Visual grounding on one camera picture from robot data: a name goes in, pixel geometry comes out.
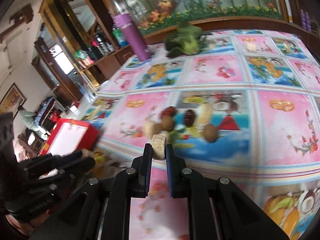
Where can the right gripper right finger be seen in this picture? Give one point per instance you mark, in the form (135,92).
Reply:
(178,174)

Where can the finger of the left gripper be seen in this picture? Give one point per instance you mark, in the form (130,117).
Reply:
(75,168)
(75,156)

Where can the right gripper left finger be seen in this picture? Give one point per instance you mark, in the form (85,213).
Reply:
(142,175)

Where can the beige cake piece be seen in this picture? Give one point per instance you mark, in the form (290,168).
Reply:
(159,142)
(151,128)

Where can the brown longan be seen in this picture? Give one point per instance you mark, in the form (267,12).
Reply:
(210,133)
(167,123)

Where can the dark jujube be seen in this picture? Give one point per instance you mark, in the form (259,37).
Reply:
(189,118)

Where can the red white box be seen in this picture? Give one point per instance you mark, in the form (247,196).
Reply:
(68,136)

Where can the red jujube top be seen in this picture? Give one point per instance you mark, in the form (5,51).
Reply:
(169,111)

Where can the colourful fruit print tablecloth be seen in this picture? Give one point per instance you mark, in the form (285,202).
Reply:
(245,107)

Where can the black thermos jug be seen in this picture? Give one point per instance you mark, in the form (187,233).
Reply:
(104,46)

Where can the green bok choy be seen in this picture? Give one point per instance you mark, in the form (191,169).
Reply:
(187,40)

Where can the green plastic bottle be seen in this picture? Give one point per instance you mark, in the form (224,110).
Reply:
(119,36)

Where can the purple thermos bottle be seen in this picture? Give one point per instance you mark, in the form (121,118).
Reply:
(133,36)

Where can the small white cube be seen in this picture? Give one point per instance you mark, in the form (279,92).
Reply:
(251,48)

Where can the purple bottles pair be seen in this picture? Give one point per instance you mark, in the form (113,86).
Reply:
(305,20)

